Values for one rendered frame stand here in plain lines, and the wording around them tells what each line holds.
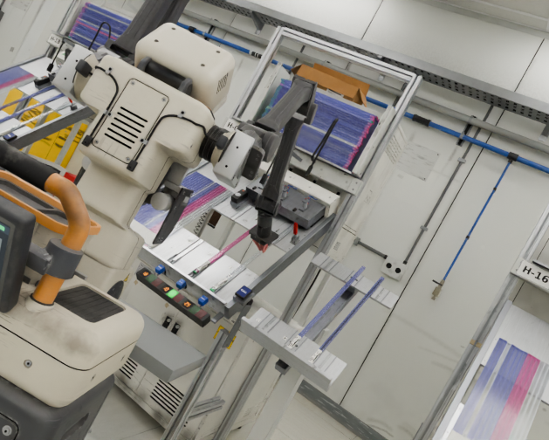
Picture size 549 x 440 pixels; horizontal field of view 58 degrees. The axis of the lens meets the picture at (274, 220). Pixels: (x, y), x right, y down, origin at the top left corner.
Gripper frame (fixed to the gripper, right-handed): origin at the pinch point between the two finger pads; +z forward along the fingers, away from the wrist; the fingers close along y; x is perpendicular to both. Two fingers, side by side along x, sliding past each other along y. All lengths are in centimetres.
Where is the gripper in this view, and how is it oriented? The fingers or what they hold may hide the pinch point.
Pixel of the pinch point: (262, 250)
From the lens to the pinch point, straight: 197.5
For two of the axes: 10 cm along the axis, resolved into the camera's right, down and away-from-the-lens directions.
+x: -6.1, 5.0, -6.1
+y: -7.9, -4.5, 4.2
